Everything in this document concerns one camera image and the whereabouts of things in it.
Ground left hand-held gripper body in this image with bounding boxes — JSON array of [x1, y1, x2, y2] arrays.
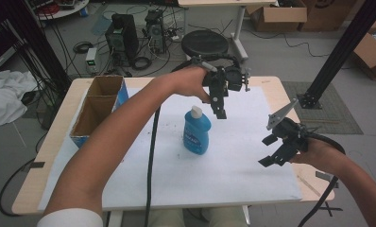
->
[[189, 56, 252, 97]]

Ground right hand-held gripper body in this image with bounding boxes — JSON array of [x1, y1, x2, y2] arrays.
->
[[265, 97, 310, 166]]

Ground blue bottle with white cap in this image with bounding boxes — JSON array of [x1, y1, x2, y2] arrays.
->
[[182, 105, 213, 156]]

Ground person's right hand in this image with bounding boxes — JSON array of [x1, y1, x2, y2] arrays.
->
[[289, 137, 336, 175]]

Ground person's left hand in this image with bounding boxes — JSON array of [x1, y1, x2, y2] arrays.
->
[[162, 65, 213, 104]]

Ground white foam mat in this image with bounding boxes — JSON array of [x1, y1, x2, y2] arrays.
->
[[38, 86, 303, 212]]

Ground black round stool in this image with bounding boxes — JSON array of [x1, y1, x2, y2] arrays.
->
[[180, 29, 230, 62]]

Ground light wooden table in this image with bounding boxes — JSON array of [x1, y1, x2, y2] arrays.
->
[[11, 76, 335, 227]]

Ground grey floor mat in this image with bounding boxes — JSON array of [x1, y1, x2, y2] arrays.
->
[[282, 80, 364, 135]]

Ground grey tape strip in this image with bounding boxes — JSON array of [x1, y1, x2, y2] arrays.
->
[[315, 170, 339, 189]]

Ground white desk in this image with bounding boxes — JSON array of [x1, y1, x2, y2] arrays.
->
[[177, 0, 279, 61]]

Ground black tape cross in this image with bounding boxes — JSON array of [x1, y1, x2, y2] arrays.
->
[[317, 201, 344, 218]]

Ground slim black computer tower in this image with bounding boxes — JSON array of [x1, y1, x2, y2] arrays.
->
[[144, 9, 167, 55]]

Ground open cardboard box with flaps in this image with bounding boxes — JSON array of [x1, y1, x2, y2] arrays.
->
[[246, 0, 309, 33]]

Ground large black computer tower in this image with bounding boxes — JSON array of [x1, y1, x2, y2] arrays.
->
[[105, 13, 140, 62]]

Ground cardboard box with contents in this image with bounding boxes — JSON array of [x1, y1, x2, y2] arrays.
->
[[351, 14, 376, 81]]

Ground open cardboard box blue sides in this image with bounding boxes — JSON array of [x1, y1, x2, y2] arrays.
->
[[69, 75, 130, 149]]

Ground closed brown cardboard box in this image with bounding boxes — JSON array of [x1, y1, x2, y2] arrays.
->
[[299, 0, 358, 32]]

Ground small white power supply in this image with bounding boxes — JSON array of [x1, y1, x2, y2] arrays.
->
[[85, 46, 99, 76]]

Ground round white table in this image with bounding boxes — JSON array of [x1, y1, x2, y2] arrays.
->
[[28, 0, 91, 22]]

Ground person's white sleeve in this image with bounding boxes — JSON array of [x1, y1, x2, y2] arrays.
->
[[36, 207, 104, 227]]

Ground white cloth heap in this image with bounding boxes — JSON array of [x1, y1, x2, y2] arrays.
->
[[0, 69, 39, 127]]

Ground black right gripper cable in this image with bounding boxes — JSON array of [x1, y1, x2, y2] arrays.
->
[[297, 131, 347, 227]]

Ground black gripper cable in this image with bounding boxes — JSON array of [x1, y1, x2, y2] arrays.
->
[[144, 55, 241, 227], [297, 131, 347, 227]]

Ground large coiled black cable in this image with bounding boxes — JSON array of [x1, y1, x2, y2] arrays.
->
[[130, 56, 153, 71]]

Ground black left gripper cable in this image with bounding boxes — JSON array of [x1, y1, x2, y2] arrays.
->
[[144, 55, 241, 227]]

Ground black metal post with foot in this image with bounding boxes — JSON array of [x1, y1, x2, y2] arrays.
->
[[297, 0, 376, 110]]

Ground small coiled black cable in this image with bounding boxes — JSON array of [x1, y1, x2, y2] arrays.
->
[[73, 41, 94, 54]]

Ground black metal post with cables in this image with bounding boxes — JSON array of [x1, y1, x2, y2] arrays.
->
[[0, 0, 73, 93]]

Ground black floor cable loop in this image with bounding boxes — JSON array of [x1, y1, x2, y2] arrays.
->
[[0, 131, 49, 218]]

